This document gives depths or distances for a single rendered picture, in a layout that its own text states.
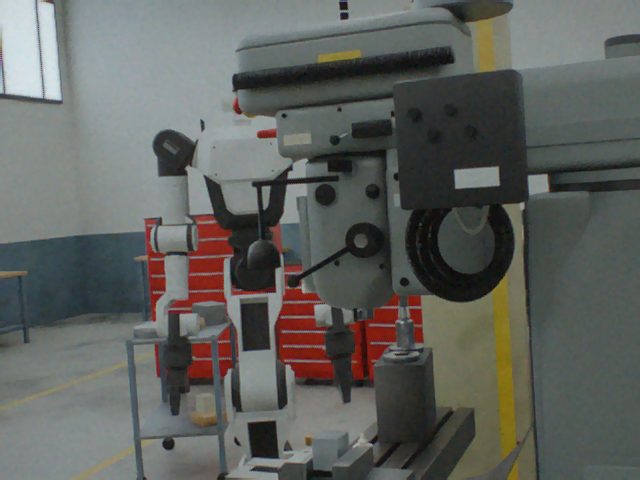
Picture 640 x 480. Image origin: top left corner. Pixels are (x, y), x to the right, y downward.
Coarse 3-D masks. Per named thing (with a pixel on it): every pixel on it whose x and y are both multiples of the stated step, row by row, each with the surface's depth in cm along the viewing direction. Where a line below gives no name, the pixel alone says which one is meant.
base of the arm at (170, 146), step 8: (160, 136) 249; (168, 136) 249; (176, 136) 249; (184, 136) 250; (152, 144) 250; (160, 144) 249; (168, 144) 249; (176, 144) 249; (184, 144) 249; (192, 144) 250; (160, 152) 249; (168, 152) 250; (176, 152) 250; (184, 152) 250; (168, 160) 250; (176, 160) 250; (184, 160) 250; (176, 168) 250; (184, 168) 257
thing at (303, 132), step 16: (288, 112) 173; (304, 112) 171; (320, 112) 170; (336, 112) 169; (352, 112) 168; (368, 112) 166; (384, 112) 165; (288, 128) 173; (304, 128) 171; (320, 128) 170; (336, 128) 169; (288, 144) 173; (304, 144) 172; (320, 144) 170; (352, 144) 168; (368, 144) 167; (384, 144) 166
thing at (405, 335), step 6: (414, 324) 216; (396, 330) 216; (402, 330) 214; (408, 330) 214; (414, 330) 215; (396, 336) 216; (402, 336) 214; (408, 336) 214; (414, 336) 215; (402, 342) 214; (408, 342) 214; (414, 342) 216; (402, 348) 215; (408, 348) 214
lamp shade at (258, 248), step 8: (264, 240) 183; (256, 248) 182; (264, 248) 181; (272, 248) 182; (248, 256) 183; (256, 256) 181; (264, 256) 181; (272, 256) 182; (280, 256) 184; (248, 264) 184; (256, 264) 181; (264, 264) 181; (272, 264) 182; (280, 264) 184
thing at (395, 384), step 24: (384, 360) 206; (408, 360) 203; (432, 360) 220; (384, 384) 202; (408, 384) 201; (432, 384) 217; (384, 408) 203; (408, 408) 201; (432, 408) 214; (384, 432) 203; (408, 432) 202
